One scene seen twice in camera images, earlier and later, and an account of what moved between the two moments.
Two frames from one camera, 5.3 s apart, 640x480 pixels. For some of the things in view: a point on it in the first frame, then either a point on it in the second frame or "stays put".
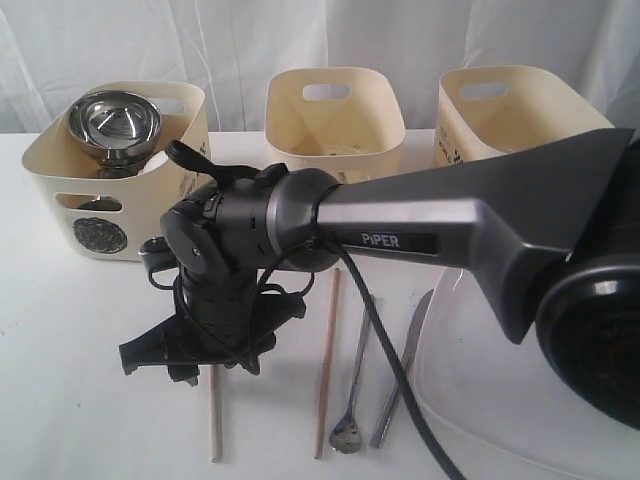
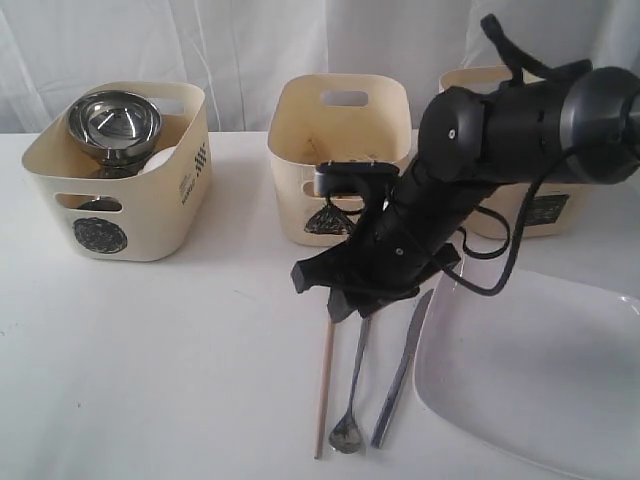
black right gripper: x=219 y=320 → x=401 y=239
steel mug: x=104 y=203 stays put
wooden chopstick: x=329 y=361 stays put
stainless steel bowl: x=118 y=127 stays put
